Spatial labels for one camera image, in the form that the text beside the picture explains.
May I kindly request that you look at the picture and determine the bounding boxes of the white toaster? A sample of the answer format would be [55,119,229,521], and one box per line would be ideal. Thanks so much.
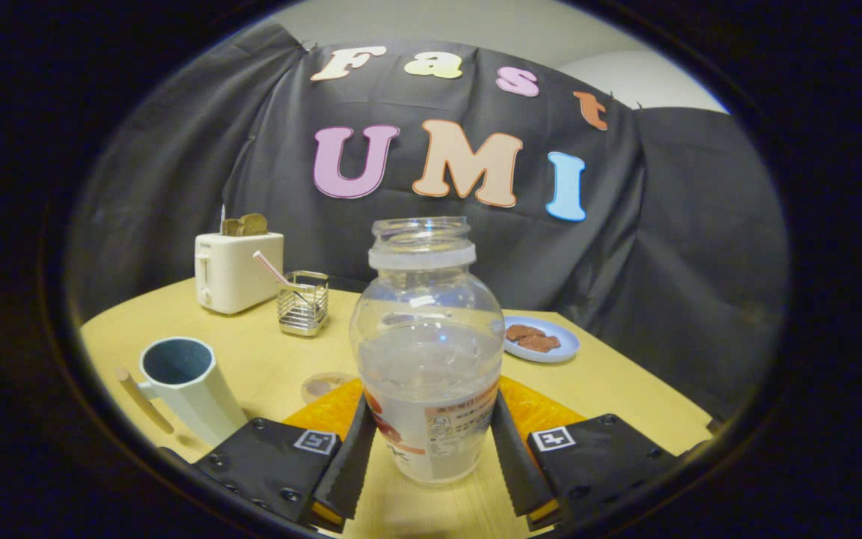
[195,231,284,315]

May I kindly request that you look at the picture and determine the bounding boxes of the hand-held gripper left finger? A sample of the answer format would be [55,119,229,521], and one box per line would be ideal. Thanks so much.
[192,377,378,534]

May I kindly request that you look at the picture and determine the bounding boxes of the clear plastic juice bottle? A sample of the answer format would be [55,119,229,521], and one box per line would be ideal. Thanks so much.
[349,216,507,486]

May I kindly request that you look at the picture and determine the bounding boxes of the light wooden table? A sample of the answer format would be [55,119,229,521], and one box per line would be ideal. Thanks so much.
[79,277,716,539]

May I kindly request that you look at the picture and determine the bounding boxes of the round brown coaster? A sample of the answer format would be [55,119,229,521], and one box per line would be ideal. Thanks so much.
[301,372,358,405]

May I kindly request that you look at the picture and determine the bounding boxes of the small blue plate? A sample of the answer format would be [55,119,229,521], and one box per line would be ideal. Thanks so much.
[503,315,581,364]

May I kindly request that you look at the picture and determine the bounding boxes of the pale blue cup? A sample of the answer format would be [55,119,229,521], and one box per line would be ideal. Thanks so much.
[115,337,249,448]

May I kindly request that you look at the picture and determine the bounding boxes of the metal wire holder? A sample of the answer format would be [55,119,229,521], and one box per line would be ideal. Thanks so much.
[277,270,329,338]

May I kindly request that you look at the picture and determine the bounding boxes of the brown toast slices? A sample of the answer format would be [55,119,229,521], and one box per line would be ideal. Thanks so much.
[220,213,269,237]

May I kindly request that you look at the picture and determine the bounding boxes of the black backdrop cloth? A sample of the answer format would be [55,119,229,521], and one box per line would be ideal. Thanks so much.
[68,22,789,420]

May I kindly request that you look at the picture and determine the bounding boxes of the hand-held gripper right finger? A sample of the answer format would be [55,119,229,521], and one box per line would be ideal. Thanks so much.
[489,376,683,533]

